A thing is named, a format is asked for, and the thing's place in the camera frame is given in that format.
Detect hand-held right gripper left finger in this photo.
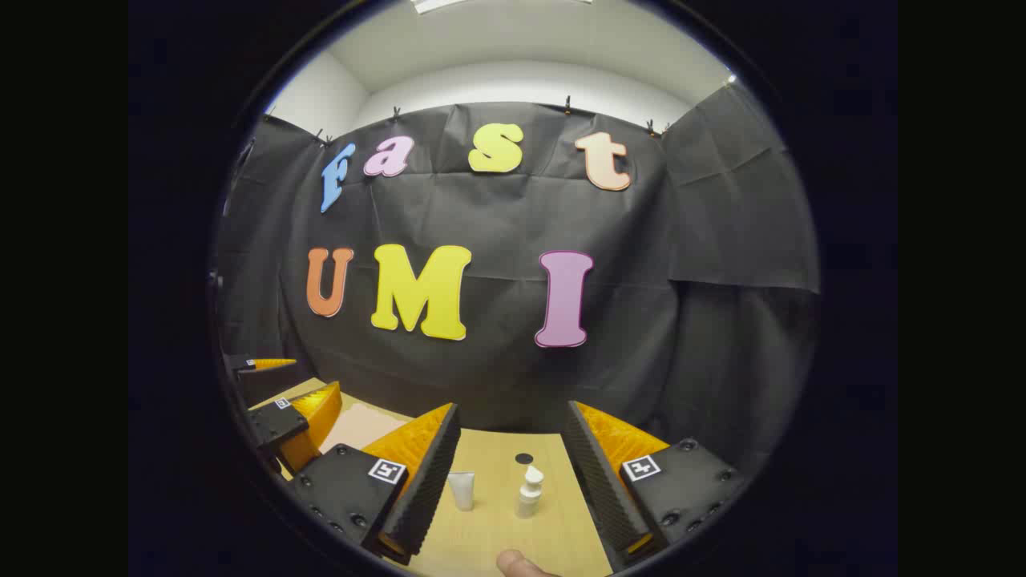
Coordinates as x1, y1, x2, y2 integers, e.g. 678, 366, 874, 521
287, 402, 463, 566

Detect white pump bottle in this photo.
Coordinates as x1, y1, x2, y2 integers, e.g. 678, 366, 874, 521
515, 465, 546, 520

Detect black backdrop cloth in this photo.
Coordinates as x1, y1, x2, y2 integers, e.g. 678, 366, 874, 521
215, 84, 820, 474

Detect white squeeze tube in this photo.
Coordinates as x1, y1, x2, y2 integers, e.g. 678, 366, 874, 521
447, 471, 476, 512

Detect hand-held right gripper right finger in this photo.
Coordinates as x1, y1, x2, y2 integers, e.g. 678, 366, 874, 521
561, 401, 750, 571

